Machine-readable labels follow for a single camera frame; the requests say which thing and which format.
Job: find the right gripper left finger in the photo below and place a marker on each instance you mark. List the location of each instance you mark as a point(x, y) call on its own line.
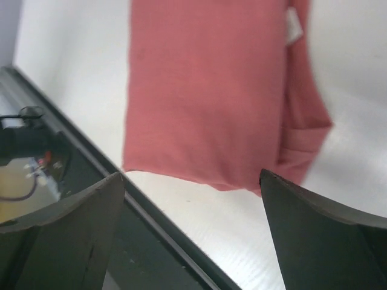
point(65, 245)

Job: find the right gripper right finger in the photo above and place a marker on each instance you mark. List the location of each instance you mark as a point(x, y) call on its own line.
point(321, 243)

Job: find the pink t-shirt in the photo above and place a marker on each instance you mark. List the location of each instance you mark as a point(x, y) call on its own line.
point(221, 90)

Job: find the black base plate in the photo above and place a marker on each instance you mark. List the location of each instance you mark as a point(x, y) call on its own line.
point(45, 159)

